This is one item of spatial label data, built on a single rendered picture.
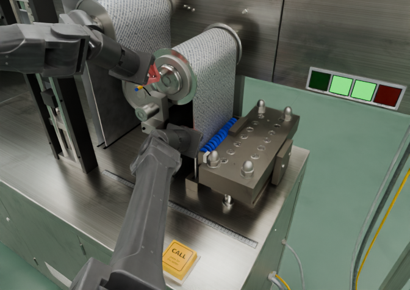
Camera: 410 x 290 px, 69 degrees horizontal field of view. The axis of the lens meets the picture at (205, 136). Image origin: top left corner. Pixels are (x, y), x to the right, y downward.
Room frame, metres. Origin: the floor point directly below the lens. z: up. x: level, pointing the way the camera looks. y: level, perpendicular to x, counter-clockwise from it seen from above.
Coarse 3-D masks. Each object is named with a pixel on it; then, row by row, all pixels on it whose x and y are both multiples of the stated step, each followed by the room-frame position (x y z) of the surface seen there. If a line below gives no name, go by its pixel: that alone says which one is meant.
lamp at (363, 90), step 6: (360, 84) 0.76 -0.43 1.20; (366, 84) 0.75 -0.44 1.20; (372, 84) 0.74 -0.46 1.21; (354, 90) 0.76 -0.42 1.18; (360, 90) 0.76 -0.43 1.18; (366, 90) 0.75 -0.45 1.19; (372, 90) 0.74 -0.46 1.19; (354, 96) 0.76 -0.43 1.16; (360, 96) 0.75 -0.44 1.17; (366, 96) 0.75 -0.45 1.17
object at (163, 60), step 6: (234, 42) 0.88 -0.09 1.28; (156, 60) 0.70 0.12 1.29; (162, 60) 0.70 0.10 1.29; (168, 60) 0.69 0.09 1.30; (174, 60) 0.68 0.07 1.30; (156, 66) 0.71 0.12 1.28; (174, 66) 0.68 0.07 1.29; (180, 66) 0.67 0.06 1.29; (180, 72) 0.67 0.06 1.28; (186, 72) 0.66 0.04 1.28; (186, 78) 0.66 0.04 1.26; (156, 84) 0.71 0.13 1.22; (186, 84) 0.66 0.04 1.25; (186, 90) 0.66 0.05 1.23; (168, 96) 0.69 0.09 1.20; (174, 96) 0.68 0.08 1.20; (180, 96) 0.67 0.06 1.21
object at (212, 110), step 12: (216, 84) 0.76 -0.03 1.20; (228, 84) 0.83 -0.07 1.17; (204, 96) 0.71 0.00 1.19; (216, 96) 0.76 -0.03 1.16; (228, 96) 0.83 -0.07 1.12; (204, 108) 0.71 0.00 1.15; (216, 108) 0.77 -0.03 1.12; (228, 108) 0.84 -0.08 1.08; (204, 120) 0.71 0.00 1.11; (216, 120) 0.77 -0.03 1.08; (228, 120) 0.84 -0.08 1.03; (204, 132) 0.71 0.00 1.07; (216, 132) 0.77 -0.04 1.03; (204, 144) 0.71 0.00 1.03
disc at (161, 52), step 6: (162, 48) 0.71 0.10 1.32; (168, 48) 0.70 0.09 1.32; (156, 54) 0.71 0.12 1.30; (162, 54) 0.70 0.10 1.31; (168, 54) 0.69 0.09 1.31; (174, 54) 0.69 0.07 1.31; (180, 54) 0.68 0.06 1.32; (180, 60) 0.68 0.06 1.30; (186, 60) 0.67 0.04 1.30; (186, 66) 0.67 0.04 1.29; (192, 72) 0.66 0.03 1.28; (192, 78) 0.66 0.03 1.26; (192, 84) 0.66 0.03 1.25; (156, 90) 0.72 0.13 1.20; (180, 90) 0.68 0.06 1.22; (192, 90) 0.66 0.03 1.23; (186, 96) 0.67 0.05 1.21; (192, 96) 0.66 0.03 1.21; (174, 102) 0.69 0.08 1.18; (180, 102) 0.68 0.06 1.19; (186, 102) 0.67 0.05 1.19
